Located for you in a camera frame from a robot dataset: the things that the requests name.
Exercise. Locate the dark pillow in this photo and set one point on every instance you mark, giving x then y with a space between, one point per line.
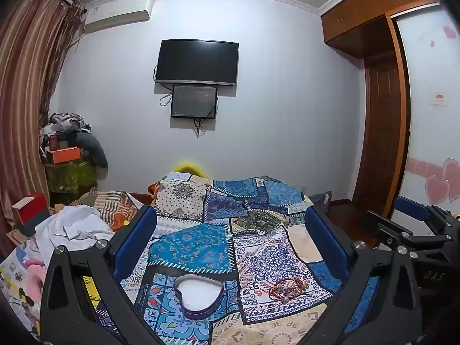
321 201

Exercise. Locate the heap of jewelry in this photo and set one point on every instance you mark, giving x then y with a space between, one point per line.
287 288

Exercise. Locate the striped orange cloth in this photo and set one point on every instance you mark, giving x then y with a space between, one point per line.
115 206

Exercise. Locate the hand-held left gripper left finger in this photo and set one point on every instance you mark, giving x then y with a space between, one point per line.
136 230

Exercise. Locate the small black wall monitor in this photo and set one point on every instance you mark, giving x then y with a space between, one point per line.
194 101

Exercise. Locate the black wall television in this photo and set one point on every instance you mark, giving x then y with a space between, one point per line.
197 61

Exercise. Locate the white cloth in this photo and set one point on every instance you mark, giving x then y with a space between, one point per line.
72 228

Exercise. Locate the patchwork printed blanket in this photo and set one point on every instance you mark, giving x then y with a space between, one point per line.
258 258

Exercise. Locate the white air conditioner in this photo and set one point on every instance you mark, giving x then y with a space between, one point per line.
116 14

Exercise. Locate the brown wooden door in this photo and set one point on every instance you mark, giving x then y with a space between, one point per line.
379 133

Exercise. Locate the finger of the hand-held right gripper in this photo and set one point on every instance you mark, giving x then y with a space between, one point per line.
386 228
411 207

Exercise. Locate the grey stuffed cloth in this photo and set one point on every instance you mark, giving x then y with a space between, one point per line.
94 149

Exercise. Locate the yellow fuzzy item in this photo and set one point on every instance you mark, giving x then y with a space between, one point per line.
190 168

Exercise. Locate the orange box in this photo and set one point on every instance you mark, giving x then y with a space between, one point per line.
66 155

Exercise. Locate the pile of clothes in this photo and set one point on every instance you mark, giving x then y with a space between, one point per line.
66 124

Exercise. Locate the printed paper sheet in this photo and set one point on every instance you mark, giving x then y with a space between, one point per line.
16 284

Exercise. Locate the striped brown curtain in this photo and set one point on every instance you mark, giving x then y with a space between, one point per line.
25 97

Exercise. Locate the purple heart-shaped tin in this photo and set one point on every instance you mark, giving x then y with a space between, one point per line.
198 294

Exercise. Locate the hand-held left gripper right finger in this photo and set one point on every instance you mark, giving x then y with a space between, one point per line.
323 238

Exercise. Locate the wooden overhead cabinet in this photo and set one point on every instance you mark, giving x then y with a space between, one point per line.
359 18

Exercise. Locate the red and white box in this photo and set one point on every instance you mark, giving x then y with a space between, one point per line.
30 210

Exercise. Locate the small orange cloth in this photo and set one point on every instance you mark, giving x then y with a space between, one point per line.
153 191

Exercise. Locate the pink soft toy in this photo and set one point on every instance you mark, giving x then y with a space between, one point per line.
35 280

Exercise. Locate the green patterned cloth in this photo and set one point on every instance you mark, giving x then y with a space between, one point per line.
72 178

